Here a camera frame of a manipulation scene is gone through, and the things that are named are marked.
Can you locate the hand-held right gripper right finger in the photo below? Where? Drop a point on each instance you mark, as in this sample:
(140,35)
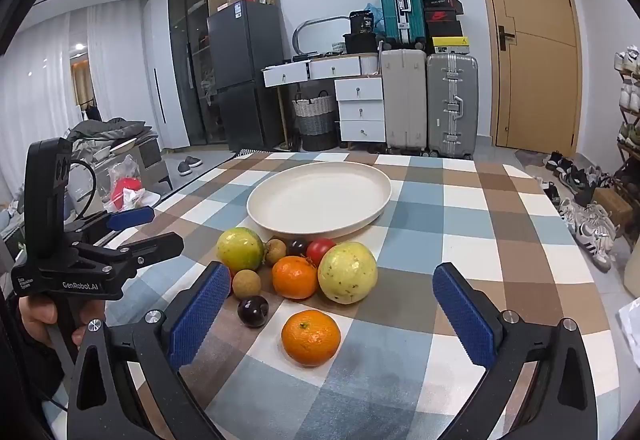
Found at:
(465,315)

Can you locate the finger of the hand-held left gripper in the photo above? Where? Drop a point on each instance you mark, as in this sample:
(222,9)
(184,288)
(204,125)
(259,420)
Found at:
(155,246)
(132,217)

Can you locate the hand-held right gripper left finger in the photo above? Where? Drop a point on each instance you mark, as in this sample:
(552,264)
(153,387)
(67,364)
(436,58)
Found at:
(192,320)

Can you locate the dark purple plum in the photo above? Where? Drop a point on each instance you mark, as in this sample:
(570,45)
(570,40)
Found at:
(297,247)
(252,311)

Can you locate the brown longan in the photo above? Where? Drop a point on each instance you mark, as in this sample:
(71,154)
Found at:
(246,284)
(275,252)

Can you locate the green-yellow guava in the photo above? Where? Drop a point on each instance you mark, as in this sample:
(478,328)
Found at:
(240,250)

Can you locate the orange tangerine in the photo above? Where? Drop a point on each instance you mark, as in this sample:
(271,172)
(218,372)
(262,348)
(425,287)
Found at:
(311,337)
(295,277)

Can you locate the pale yellow guava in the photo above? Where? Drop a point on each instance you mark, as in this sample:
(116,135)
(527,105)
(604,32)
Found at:
(347,272)

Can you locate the red tomato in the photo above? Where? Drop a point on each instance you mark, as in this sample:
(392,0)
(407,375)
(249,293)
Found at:
(320,250)

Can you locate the cream round plate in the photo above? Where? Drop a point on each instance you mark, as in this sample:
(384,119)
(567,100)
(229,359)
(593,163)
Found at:
(320,200)

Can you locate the person's left hand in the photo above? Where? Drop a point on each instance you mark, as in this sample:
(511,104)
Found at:
(32,320)

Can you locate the red plastic bag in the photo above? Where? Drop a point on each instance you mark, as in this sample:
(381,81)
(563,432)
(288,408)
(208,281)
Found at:
(125,190)

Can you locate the pair of grey slippers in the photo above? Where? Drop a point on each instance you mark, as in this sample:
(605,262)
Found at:
(189,164)

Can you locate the heap of grey clothes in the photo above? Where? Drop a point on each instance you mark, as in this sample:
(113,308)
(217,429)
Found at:
(110,129)

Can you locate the white curtain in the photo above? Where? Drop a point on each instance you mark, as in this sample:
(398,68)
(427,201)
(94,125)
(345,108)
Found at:
(40,99)

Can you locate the checked tablecloth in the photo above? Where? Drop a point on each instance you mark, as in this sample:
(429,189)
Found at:
(400,230)

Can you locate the striped floor mat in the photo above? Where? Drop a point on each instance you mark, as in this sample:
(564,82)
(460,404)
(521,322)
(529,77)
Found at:
(250,151)

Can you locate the white wardrobe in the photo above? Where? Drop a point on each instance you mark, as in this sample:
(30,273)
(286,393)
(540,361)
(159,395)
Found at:
(160,69)

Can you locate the pile of shoes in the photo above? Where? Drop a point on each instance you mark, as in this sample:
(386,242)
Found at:
(582,215)

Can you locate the white paper bag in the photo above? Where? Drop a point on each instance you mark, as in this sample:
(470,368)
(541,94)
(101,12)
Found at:
(631,320)

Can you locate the glass-door cabinet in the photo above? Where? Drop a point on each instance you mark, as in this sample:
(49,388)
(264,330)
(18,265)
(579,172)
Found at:
(187,59)

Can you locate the grey door rug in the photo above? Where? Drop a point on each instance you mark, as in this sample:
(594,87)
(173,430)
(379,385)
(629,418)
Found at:
(532,157)

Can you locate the black refrigerator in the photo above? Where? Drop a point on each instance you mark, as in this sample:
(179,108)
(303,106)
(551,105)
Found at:
(245,74)

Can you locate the brown wooden box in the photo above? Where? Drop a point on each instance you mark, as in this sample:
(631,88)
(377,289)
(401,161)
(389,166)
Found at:
(612,207)

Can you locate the woven laundry basket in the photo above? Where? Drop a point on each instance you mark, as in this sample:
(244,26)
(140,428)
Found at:
(314,122)

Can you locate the silver suitcase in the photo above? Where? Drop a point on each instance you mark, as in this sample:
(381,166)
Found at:
(452,104)

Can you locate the beige suitcase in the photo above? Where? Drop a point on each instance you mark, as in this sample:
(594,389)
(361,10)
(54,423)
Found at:
(402,99)

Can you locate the white drawer cabinet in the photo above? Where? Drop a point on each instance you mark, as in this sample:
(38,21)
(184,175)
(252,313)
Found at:
(360,109)

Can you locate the white desk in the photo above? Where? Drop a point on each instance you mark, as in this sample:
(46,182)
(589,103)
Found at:
(320,68)

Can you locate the oval metal-framed mirror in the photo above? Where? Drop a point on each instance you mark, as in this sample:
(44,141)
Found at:
(320,22)

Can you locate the yellow and black shoe box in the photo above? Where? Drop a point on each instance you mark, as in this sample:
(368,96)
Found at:
(450,43)

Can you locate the rows of sneakers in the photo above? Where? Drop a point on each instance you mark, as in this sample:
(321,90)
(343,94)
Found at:
(629,94)

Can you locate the wooden door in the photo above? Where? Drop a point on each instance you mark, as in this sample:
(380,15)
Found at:
(530,44)

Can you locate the black storage box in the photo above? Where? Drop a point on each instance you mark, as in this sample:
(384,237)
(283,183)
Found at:
(360,43)

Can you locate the red and black shoe box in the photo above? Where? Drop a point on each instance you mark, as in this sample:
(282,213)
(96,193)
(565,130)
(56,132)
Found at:
(440,17)

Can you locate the black printed bag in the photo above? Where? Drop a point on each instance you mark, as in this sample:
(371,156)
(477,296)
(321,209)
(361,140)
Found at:
(362,22)

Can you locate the blue plastic bag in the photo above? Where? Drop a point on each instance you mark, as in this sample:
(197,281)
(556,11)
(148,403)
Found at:
(374,12)

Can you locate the teal suitcase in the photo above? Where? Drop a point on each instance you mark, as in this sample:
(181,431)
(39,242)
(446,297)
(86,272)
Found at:
(400,4)

